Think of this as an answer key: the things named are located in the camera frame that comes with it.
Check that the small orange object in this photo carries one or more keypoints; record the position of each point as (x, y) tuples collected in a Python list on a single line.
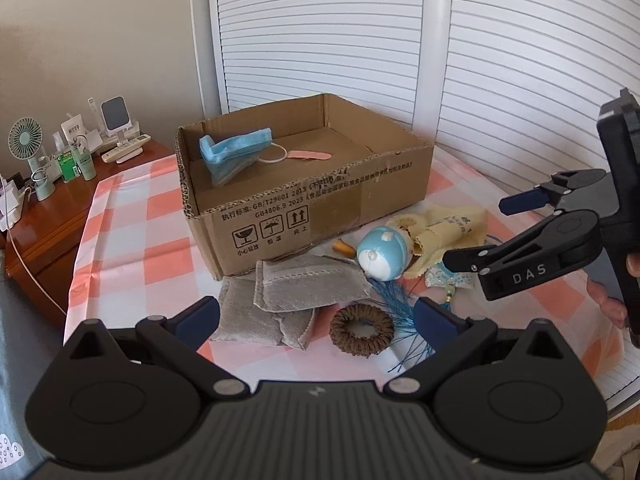
[(344, 249)]

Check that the white charger with cable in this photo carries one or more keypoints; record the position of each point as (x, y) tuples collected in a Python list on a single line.
[(9, 235)]

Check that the white phone stand with screen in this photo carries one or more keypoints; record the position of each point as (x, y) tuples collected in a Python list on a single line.
[(117, 122)]

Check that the brown cardboard box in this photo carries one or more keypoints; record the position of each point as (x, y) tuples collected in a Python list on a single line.
[(268, 211)]

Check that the yellow cloth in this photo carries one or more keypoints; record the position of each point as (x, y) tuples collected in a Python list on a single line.
[(433, 232)]

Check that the wooden side cabinet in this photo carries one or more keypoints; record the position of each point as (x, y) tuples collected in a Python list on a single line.
[(41, 253)]

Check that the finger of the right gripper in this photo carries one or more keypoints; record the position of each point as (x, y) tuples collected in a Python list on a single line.
[(560, 244), (549, 193)]

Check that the green small box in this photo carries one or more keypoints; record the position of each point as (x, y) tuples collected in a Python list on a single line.
[(67, 165)]

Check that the green tube bottle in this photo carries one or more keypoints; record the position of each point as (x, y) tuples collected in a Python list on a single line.
[(84, 161)]

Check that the white louvered closet doors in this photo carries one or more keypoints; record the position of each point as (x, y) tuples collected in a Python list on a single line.
[(511, 87)]

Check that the pink white checkered tablecloth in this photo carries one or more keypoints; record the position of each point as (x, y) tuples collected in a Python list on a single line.
[(137, 258)]

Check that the grey fabric pouch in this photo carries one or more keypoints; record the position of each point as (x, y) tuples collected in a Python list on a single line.
[(308, 282), (242, 321)]

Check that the patterned blue white sachet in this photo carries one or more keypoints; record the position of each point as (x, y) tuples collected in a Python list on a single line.
[(438, 276)]

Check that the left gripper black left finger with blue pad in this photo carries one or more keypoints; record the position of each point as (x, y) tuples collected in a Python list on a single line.
[(175, 341)]

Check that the light blue face mask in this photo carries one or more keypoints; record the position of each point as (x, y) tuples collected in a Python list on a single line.
[(226, 158)]

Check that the blue white round plush toy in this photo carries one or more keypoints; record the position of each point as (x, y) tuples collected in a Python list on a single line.
[(385, 253)]

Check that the white remote control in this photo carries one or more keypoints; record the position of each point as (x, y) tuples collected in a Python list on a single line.
[(128, 150)]

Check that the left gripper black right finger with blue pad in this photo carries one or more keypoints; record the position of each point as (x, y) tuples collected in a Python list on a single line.
[(457, 342)]

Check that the small green desk fan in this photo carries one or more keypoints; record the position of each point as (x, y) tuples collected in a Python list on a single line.
[(25, 141)]

